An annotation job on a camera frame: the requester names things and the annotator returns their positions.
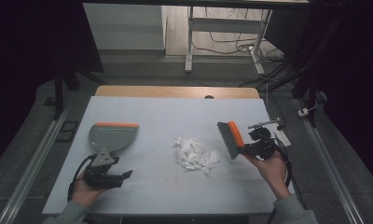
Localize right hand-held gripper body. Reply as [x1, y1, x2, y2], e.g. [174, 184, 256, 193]
[247, 118, 289, 161]

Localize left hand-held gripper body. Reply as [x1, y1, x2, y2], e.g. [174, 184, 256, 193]
[81, 148, 121, 189]

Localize orange brush with grey bristles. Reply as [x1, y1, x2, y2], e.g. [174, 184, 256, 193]
[216, 120, 254, 161]

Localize grey dustpan with orange edge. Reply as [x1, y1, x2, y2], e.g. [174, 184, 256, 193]
[89, 121, 140, 157]

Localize group of white tissues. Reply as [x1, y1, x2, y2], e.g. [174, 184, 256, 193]
[173, 136, 222, 177]

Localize person's right hand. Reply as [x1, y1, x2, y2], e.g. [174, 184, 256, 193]
[242, 151, 292, 201]

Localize person's left hand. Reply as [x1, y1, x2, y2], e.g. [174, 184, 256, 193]
[70, 173, 112, 208]

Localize white power strip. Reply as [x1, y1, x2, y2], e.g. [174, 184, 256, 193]
[297, 106, 311, 119]

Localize white table cover sheet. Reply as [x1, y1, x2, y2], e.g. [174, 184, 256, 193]
[42, 95, 296, 216]

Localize black tripod stand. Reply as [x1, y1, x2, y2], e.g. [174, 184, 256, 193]
[44, 62, 107, 121]
[290, 59, 321, 129]

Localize wooden table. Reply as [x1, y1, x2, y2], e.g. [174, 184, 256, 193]
[94, 85, 261, 100]

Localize black curtain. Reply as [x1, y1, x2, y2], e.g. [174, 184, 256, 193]
[0, 0, 104, 172]
[263, 0, 373, 183]

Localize white cabinet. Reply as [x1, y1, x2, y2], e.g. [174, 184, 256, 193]
[82, 3, 168, 51]

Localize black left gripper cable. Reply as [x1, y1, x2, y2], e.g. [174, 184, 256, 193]
[67, 153, 96, 203]

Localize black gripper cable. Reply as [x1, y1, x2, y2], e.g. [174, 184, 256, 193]
[268, 137, 294, 224]
[67, 153, 96, 203]

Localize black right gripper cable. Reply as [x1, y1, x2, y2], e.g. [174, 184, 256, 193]
[268, 137, 294, 224]

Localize black floor frame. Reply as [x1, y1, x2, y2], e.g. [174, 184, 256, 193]
[55, 119, 80, 144]

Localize metal floor rail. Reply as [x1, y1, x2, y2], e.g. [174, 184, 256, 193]
[0, 92, 76, 224]
[294, 98, 366, 224]

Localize tangle of floor cables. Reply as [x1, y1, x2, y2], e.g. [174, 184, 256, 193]
[192, 7, 304, 90]

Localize white metal desk frame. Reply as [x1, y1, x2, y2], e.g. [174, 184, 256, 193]
[184, 6, 273, 76]

